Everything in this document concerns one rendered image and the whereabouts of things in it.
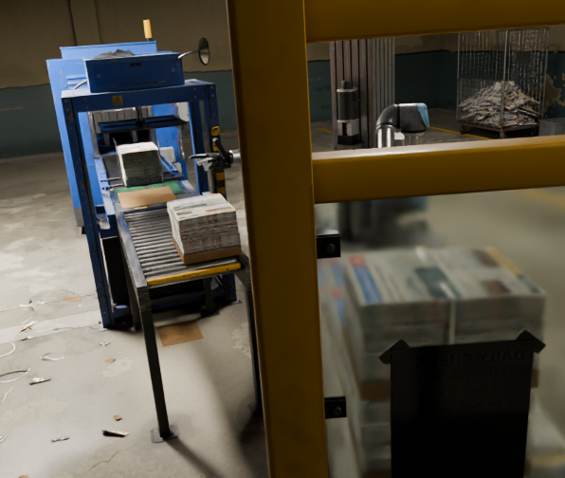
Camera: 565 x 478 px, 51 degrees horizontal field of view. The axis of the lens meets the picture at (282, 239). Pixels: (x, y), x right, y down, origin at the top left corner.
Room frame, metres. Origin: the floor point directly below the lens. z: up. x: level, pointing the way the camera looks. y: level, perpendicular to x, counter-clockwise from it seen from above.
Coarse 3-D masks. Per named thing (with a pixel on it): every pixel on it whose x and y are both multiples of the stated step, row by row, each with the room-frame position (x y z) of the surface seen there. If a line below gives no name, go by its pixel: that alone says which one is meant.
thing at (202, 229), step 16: (208, 208) 2.79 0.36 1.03; (224, 208) 2.75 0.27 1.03; (176, 224) 2.70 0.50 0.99; (192, 224) 2.65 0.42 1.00; (208, 224) 2.67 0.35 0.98; (224, 224) 2.68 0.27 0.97; (192, 240) 2.63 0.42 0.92; (208, 240) 2.66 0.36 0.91; (224, 240) 2.68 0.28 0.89; (240, 240) 2.70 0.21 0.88
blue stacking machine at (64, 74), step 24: (144, 24) 6.25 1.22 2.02; (72, 48) 5.95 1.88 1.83; (96, 48) 6.02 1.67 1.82; (120, 48) 6.09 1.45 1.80; (144, 48) 6.16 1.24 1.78; (48, 72) 5.78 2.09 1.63; (72, 72) 5.84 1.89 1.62; (96, 120) 5.89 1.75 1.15; (96, 144) 5.87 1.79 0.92; (120, 144) 6.41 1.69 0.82; (168, 144) 6.10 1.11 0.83; (72, 168) 5.80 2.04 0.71; (96, 168) 5.86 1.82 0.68; (72, 192) 5.79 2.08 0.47; (96, 192) 5.85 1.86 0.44; (96, 216) 5.84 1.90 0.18
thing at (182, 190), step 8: (152, 184) 4.42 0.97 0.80; (160, 184) 4.40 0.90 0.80; (168, 184) 4.38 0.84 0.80; (176, 184) 4.36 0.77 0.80; (184, 184) 4.37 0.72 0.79; (104, 192) 4.31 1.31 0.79; (112, 192) 4.28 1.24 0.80; (120, 192) 4.24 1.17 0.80; (176, 192) 4.12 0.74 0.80; (184, 192) 4.12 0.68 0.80; (192, 192) 4.11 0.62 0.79; (104, 200) 4.04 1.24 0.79; (112, 200) 4.02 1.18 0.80; (104, 208) 4.17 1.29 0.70; (112, 208) 3.82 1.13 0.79; (120, 208) 3.78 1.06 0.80; (128, 208) 3.76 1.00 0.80; (136, 208) 3.75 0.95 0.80; (144, 208) 3.74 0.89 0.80; (152, 208) 3.75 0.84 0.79; (160, 208) 3.76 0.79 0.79; (112, 216) 3.66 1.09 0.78; (112, 224) 3.66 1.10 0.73
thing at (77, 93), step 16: (192, 80) 4.44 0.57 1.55; (64, 96) 3.70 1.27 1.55; (80, 96) 3.65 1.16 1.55; (96, 96) 3.68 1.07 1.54; (112, 96) 3.71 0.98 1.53; (128, 96) 3.74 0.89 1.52; (144, 96) 3.77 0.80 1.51; (160, 96) 3.80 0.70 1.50; (176, 96) 3.83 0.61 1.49; (192, 96) 3.86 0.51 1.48; (80, 112) 3.65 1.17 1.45
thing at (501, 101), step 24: (480, 48) 10.37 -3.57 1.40; (528, 48) 9.75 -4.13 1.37; (504, 72) 9.12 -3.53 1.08; (480, 96) 9.65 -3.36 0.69; (504, 96) 9.33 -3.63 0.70; (528, 96) 9.53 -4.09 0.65; (456, 120) 10.25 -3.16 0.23; (480, 120) 9.92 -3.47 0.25; (504, 120) 9.28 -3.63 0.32; (528, 120) 9.39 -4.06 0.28
